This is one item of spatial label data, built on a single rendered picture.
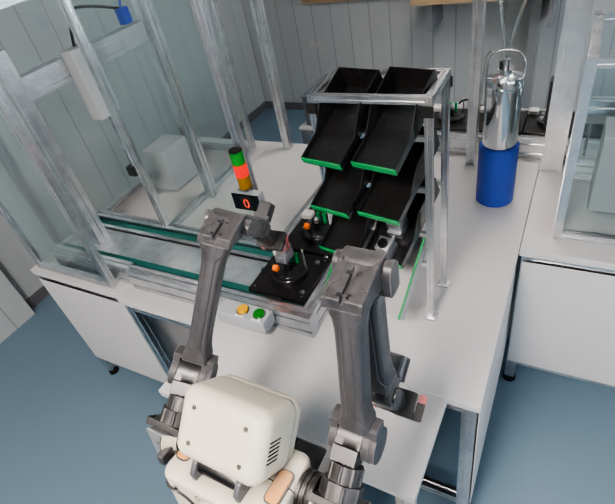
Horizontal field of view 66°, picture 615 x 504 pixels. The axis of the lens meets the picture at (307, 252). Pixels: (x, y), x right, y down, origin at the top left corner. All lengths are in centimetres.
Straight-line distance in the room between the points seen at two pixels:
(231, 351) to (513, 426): 139
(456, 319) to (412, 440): 47
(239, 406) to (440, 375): 80
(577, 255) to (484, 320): 48
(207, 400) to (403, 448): 66
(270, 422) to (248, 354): 81
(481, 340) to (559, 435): 96
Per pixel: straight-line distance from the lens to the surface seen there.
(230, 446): 96
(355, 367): 85
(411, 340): 165
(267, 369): 166
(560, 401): 263
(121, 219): 251
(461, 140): 259
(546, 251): 201
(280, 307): 169
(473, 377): 158
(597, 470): 249
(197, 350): 116
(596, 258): 202
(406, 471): 142
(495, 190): 216
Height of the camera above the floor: 215
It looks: 39 degrees down
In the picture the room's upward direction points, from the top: 13 degrees counter-clockwise
